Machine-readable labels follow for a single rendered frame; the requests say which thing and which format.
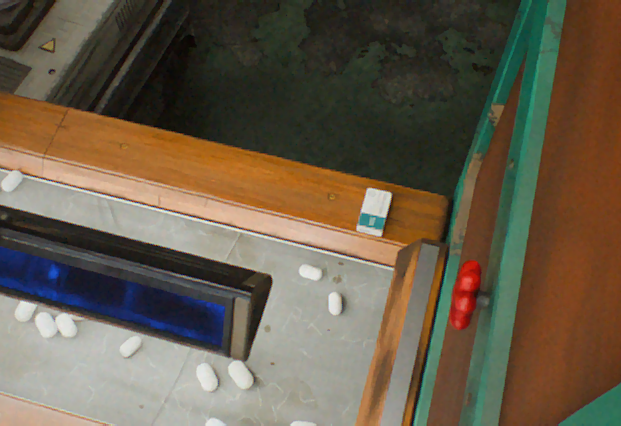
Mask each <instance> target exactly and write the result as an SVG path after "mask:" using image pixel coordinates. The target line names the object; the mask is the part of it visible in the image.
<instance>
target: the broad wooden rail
mask: <svg viewBox="0 0 621 426"><path fill-rule="evenodd" d="M0 169H3V170H7V171H14V170H18V171H20V172H21V173H22V175H24V176H29V177H33V178H37V179H41V180H46V181H50V182H54V183H58V184H63V185H67V186H70V187H74V188H78V189H83V190H87V191H91V193H95V194H99V195H104V196H108V197H112V198H116V199H120V200H125V201H129V202H133V203H137V204H141V205H146V206H150V207H154V208H158V209H162V210H167V211H171V212H174V214H178V215H182V216H187V217H191V218H195V219H199V220H203V221H207V222H212V223H216V224H220V225H224V226H228V227H233V228H237V229H241V230H245V231H249V232H253V233H258V234H262V236H266V237H270V238H274V239H278V240H282V241H286V242H290V243H294V244H298V245H303V246H307V247H311V248H315V249H319V250H323V251H328V252H332V253H336V254H340V255H344V256H349V257H353V259H357V260H361V261H365V262H369V263H374V264H378V265H382V266H385V267H389V268H395V264H396V259H397V254H398V251H399V250H400V249H402V248H404V247H406V246H407V245H409V244H411V243H413V242H415V241H418V240H420V239H428V240H433V241H437V242H442V243H445V240H446V236H447V230H448V226H449V221H450V216H451V211H452V206H453V199H452V198H450V197H446V196H442V195H436V194H432V193H428V192H424V191H419V189H414V188H410V187H406V186H401V185H397V184H392V183H388V182H383V181H379V180H375V179H370V178H365V177H361V176H357V175H353V174H348V173H343V172H339V171H335V170H330V169H326V168H321V167H317V165H312V164H308V163H304V162H299V161H295V160H290V159H286V158H282V157H277V156H272V155H268V154H264V153H260V152H255V151H250V150H246V149H242V148H237V147H233V146H228V145H224V143H219V142H215V141H211V140H206V139H201V138H197V137H193V136H189V135H183V134H179V133H175V132H171V131H166V130H161V129H157V128H153V127H148V126H147V125H143V124H139V123H135V122H130V121H126V120H121V119H117V118H112V117H108V116H103V115H99V114H94V113H90V112H86V111H81V110H76V108H72V107H68V106H63V105H58V104H54V103H50V102H45V101H40V100H36V99H32V98H26V97H22V96H18V94H13V93H8V92H4V91H0ZM367 187H370V188H375V190H379V191H383V192H388V193H391V194H392V196H391V201H390V205H389V209H388V213H387V217H386V221H385V225H384V229H383V233H382V237H378V236H374V234H369V233H365V232H361V231H357V224H358V220H359V217H360V213H361V209H362V205H363V201H364V198H365V194H366V191H367Z"/></svg>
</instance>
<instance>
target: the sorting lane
mask: <svg viewBox="0 0 621 426"><path fill-rule="evenodd" d="M10 172H12V171H7V170H3V169H0V205H4V206H9V207H13V208H17V209H20V210H25V211H29V212H33V213H37V214H41V216H45V217H49V218H53V219H57V220H62V221H66V222H70V223H73V224H77V225H82V226H86V227H90V228H94V229H97V230H102V231H106V232H110V233H114V234H118V235H123V237H126V238H130V239H134V240H138V241H143V242H147V243H150V244H154V245H158V246H162V247H167V248H171V249H175V250H178V251H182V252H187V253H191V254H195V255H199V256H202V257H206V259H211V260H215V261H219V262H223V263H227V264H231V265H235V266H239V267H243V268H247V269H251V270H255V271H257V272H259V271H260V272H264V273H268V274H270V275H271V276H272V281H273V283H272V287H271V291H270V294H269V297H268V300H267V303H266V307H265V310H264V313H263V316H262V319H261V322H260V325H259V329H258V332H257V336H256V339H255V342H253V345H252V348H251V352H250V355H249V358H248V360H247V361H245V362H243V363H244V365H245V366H246V367H247V369H248V370H249V373H250V374H251V375H252V378H253V382H252V385H251V386H250V387H249V388H246V389H243V388H240V387H239V386H238V385H237V383H236V382H235V381H234V379H233V378H231V377H230V375H229V373H228V366H229V364H230V363H231V362H234V361H238V360H234V359H233V358H231V357H230V358H225V357H221V356H218V355H214V354H211V353H206V352H203V351H199V350H195V349H192V347H188V346H184V345H180V344H177V343H173V342H169V341H166V340H161V339H158V338H154V337H150V336H147V335H142V334H139V333H135V332H132V331H128V330H124V329H120V328H116V327H113V326H109V325H106V324H102V322H97V321H94V320H90V319H84V320H74V319H72V318H71V319H72V320H73V323H74V324H75V326H76V327H77V333H76V335H75V336H74V337H72V338H66V337H64V336H62V334H61V333H60V331H59V329H58V328H57V333H56V335H55V336H53V337H51V338H46V337H43V336H42V335H41V334H40V332H39V330H38V328H37V326H36V323H35V318H36V316H37V315H38V314H39V313H41V312H47V313H49V314H50V315H51V316H52V318H53V320H54V323H55V319H56V317H57V316H58V315H59V314H63V313H64V312H60V311H56V310H52V309H49V308H45V307H41V306H37V307H36V308H35V310H34V312H33V315H32V317H31V318H30V319H29V321H28V322H19V321H17V320H16V317H15V311H16V309H17V307H18V305H19V304H20V301H18V300H15V298H11V297H6V296H3V295H0V392H2V393H5V394H9V395H12V396H16V397H20V398H23V400H25V399H26V401H30V402H34V403H37V404H41V405H44V406H47V407H52V408H55V409H58V410H62V411H65V412H69V413H73V414H76V415H79V416H83V417H86V418H90V419H94V420H97V421H100V422H104V423H108V424H111V425H115V426H205V424H206V422H207V421H208V420H209V419H213V418H216V419H218V420H220V421H221V422H223V423H224V424H225V425H227V426H290V425H291V423H293V422H294V421H305V422H312V423H315V424H316V425H317V426H355V424H356V420H357V416H358V411H359V407H360V403H361V399H362V395H363V390H364V386H365V382H366V379H367V375H368V370H370V368H369V366H371V362H372V359H373V356H374V353H375V347H376V342H377V338H378V334H379V330H380V325H381V321H382V317H383V313H384V309H385V305H386V299H387V295H388V291H389V286H390V283H391V278H392V274H393V268H389V267H385V266H382V265H378V264H374V263H369V262H365V261H361V260H357V259H353V257H349V256H344V255H340V254H336V253H332V252H328V251H323V250H319V249H315V248H311V247H307V246H303V245H298V244H294V243H290V242H286V241H282V240H278V239H274V238H270V237H266V236H262V234H258V233H253V232H249V231H245V230H241V229H237V228H233V227H228V226H224V225H220V224H216V223H212V222H207V221H203V220H199V219H195V218H191V217H187V216H182V215H178V214H174V212H171V211H167V210H162V209H158V208H154V207H150V206H146V205H141V204H137V203H133V202H129V201H125V200H120V199H116V198H112V197H108V196H104V195H99V194H95V193H91V191H87V190H83V189H78V188H74V187H70V186H67V185H63V184H58V183H54V182H50V181H46V180H41V179H37V178H33V177H29V176H24V175H22V181H21V182H20V183H19V184H18V186H17V187H16V188H15V189H14V190H13V191H4V190H3V189H2V187H1V183H2V181H3V180H4V179H5V178H6V177H7V176H9V173H10ZM305 264H307V265H311V266H314V267H318V268H320V269H321V270H322V277H321V278H320V279H318V280H313V279H311V278H307V277H303V276H302V275H300V274H299V268H300V266H303V265H305ZM333 292H338V293H339V294H340V295H341V298H342V300H341V303H342V311H341V313H340V314H338V315H333V314H332V313H331V312H330V310H329V296H330V294H331V293H333ZM132 336H138V337H139V338H140V339H141V345H140V348H139V349H137V350H136V351H135V352H134V353H133V354H132V355H130V356H128V357H124V356H121V355H120V353H119V348H120V346H121V344H123V343H125V342H126V341H127V340H128V339H129V338H131V337H132ZM202 363H207V364H210V365H211V366H212V367H213V371H214V373H215V375H216V377H217V380H218V385H217V388H216V389H215V390H213V391H207V392H206V390H204V389H203V388H202V386H201V383H200V381H199V379H198V377H197V374H196V371H197V367H198V366H199V365H200V364H202Z"/></svg>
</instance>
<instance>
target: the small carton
mask: <svg viewBox="0 0 621 426"><path fill-rule="evenodd" d="M391 196H392V194H391V193H388V192H383V191H379V190H375V188H370V187H367V191H366V194H365V198H364V201H363V205H362V209H361V213H360V217H359V220H358V224H357V231H361V232H365V233H369V234H374V236H378V237H382V233H383V229H384V225H385V221H386V217H387V213H388V209H389V205H390V201H391Z"/></svg>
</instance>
